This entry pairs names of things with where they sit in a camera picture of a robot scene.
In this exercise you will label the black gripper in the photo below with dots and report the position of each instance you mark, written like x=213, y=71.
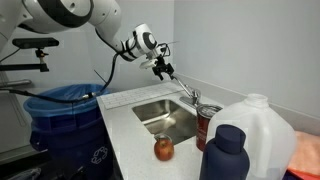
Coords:
x=163, y=65

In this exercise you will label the chrome sink faucet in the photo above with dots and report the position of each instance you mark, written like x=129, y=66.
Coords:
x=195, y=96

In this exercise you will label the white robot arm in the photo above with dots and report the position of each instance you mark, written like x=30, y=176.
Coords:
x=66, y=13

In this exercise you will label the white ribbed drying mat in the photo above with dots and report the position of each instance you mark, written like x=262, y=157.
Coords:
x=133, y=96

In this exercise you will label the steel sink basin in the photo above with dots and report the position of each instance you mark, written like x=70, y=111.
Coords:
x=166, y=120

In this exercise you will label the red can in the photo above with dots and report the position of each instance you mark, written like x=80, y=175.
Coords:
x=202, y=130

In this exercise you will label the red apple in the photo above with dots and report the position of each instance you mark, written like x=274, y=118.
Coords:
x=164, y=149

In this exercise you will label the navy water bottle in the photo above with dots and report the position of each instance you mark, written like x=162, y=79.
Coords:
x=226, y=156

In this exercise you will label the white plastic jug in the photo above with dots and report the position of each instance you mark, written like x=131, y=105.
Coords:
x=266, y=133

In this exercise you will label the blue bin liner bag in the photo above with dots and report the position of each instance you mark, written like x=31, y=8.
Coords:
x=50, y=103

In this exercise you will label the blue recycling bin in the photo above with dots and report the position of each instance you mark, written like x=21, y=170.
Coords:
x=66, y=143

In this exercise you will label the blue cloth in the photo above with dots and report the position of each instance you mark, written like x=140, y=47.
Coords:
x=287, y=176

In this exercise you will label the orange cloth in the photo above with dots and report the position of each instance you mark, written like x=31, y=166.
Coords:
x=308, y=150

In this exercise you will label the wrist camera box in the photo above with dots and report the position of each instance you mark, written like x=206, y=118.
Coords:
x=148, y=63

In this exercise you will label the black stereo camera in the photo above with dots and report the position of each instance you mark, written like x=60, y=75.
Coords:
x=35, y=42

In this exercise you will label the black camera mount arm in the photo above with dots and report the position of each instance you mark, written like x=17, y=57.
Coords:
x=23, y=67

